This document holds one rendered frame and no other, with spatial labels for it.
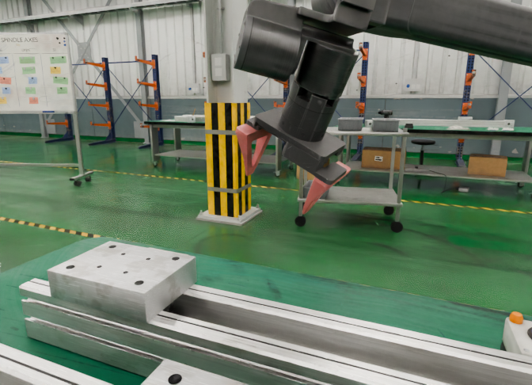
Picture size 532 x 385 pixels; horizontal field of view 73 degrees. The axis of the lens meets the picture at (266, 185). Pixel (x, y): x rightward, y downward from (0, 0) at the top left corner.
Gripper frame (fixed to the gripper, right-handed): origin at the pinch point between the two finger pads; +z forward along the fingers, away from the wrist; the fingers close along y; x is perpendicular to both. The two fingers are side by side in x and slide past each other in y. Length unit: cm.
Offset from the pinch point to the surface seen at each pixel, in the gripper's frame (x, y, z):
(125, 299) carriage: -19.1, -5.4, 12.5
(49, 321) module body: -22.8, -15.6, 24.7
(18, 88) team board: 181, -462, 226
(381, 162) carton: 432, -48, 173
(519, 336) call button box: 7.0, 34.2, 3.2
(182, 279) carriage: -11.4, -3.6, 13.4
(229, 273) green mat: 7.7, -6.1, 29.7
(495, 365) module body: -3.5, 30.4, 0.8
